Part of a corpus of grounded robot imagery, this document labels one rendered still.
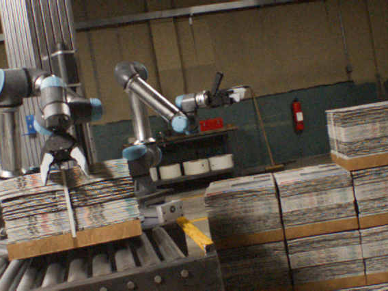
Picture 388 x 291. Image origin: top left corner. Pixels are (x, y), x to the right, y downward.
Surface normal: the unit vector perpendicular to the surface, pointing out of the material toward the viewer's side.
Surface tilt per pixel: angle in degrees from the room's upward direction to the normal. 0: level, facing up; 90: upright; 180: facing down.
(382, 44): 90
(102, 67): 90
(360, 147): 90
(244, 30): 90
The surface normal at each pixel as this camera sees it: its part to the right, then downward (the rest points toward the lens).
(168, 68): 0.19, 0.02
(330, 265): -0.11, 0.07
